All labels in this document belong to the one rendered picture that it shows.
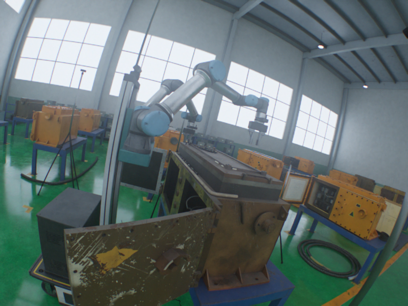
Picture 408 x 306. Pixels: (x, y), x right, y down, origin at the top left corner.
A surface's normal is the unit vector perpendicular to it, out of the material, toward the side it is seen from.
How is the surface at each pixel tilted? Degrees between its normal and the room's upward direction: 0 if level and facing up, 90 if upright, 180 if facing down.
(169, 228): 90
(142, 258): 90
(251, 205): 90
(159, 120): 96
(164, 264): 56
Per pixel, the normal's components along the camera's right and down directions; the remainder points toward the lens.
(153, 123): 0.49, 0.32
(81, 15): 0.32, 0.19
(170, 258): 0.02, -0.93
